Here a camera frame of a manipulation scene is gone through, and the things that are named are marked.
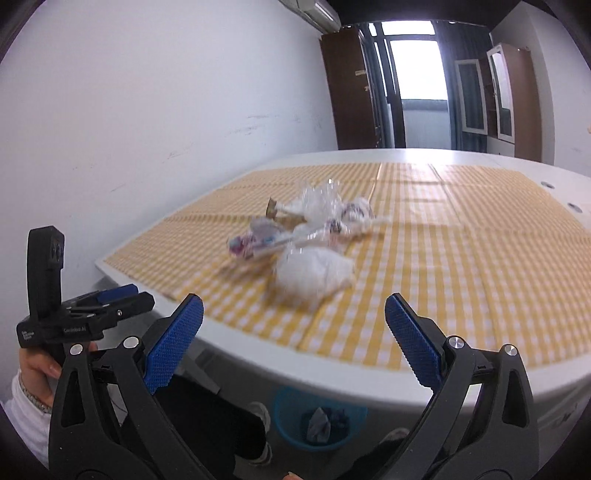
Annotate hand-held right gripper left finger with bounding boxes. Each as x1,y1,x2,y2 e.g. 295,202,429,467
48,293,218,480

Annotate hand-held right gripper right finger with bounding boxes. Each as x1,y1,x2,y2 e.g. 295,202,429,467
383,293,541,480

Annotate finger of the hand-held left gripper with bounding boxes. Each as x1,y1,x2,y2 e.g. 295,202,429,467
99,292,155,329
96,284,139,305

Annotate white tissue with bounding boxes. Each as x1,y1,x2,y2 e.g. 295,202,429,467
274,244,356,306

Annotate blue plastic basket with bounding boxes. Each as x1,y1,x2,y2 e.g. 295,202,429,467
273,385,369,452

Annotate brown snack wrapper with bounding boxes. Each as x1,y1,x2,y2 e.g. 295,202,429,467
267,198,302,228

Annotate person's left forearm white sleeve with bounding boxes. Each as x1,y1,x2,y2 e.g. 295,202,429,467
0,369,52,468

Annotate person's left hand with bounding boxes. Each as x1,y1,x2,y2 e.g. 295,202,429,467
18,344,63,409

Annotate white table leg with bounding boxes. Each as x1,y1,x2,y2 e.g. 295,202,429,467
184,348,223,395

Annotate yellow checked tablecloth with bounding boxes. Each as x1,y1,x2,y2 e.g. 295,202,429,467
102,161,591,372

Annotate person's black trousers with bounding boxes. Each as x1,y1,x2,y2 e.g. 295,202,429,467
92,364,416,480

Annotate grey crumpled paper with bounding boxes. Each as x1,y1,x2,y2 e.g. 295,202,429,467
306,407,333,445

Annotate colourful printed plastic wrapper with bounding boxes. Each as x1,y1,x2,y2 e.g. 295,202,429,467
227,220,296,260

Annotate white purple printed wrapper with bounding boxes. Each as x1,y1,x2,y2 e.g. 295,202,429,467
339,198,376,228

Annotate long clear plastic wrapper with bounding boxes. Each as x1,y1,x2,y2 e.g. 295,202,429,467
293,220,372,246

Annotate clear crumpled plastic wrapper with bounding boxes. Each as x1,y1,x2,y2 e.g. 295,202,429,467
295,179,345,223

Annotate blue curtain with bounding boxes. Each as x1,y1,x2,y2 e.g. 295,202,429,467
436,21,492,151
360,23,406,149

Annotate glass cabinet door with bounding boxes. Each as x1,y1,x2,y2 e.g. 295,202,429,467
455,58,489,136
487,45,516,142

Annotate brown wooden wardrobe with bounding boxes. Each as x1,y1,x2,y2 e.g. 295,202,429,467
320,28,376,151

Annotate brown wooden cabinet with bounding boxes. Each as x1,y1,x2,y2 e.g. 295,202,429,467
485,42,542,162

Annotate bright window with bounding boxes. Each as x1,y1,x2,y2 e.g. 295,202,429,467
390,37,451,149

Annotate white air conditioner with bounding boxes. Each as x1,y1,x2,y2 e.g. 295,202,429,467
278,0,341,33

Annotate bead bracelet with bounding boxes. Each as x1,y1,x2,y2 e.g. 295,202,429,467
18,373,52,415

